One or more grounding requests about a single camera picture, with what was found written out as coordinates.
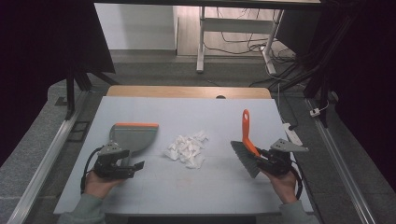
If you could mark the wooden table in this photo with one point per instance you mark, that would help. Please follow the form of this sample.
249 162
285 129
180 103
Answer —
174 92

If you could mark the grey dustpan with orange edge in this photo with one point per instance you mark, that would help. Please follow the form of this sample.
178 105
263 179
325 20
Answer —
134 137

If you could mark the person's left hand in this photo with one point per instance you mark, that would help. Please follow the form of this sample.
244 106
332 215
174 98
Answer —
98 186

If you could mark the white power strip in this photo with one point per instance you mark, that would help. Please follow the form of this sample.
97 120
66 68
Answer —
294 137

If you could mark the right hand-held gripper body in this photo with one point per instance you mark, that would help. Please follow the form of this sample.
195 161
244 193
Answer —
280 163

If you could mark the pale blue foam board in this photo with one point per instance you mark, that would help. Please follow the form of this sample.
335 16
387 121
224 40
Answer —
186 193

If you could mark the black curtain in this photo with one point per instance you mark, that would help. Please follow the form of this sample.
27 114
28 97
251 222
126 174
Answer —
37 62
370 93

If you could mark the pile of white paper scraps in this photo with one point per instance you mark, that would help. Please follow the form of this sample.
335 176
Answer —
186 150

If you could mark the small white adapter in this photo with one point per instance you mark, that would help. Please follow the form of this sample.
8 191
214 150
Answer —
315 112

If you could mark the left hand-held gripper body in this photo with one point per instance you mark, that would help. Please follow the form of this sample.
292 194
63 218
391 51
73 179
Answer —
109 169

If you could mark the white desk frame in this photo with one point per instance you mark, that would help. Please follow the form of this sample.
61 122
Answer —
236 25

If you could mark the black panel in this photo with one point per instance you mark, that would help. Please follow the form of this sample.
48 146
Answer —
299 31

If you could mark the black metal stand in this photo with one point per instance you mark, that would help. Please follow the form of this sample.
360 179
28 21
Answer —
320 74
71 93

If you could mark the black floor plate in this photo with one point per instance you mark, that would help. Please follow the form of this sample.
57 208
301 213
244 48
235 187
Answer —
78 131

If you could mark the person's right hand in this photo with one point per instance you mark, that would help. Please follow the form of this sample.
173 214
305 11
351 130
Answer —
284 186

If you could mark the aluminium rail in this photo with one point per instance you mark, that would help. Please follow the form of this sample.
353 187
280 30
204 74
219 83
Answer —
339 168
46 158

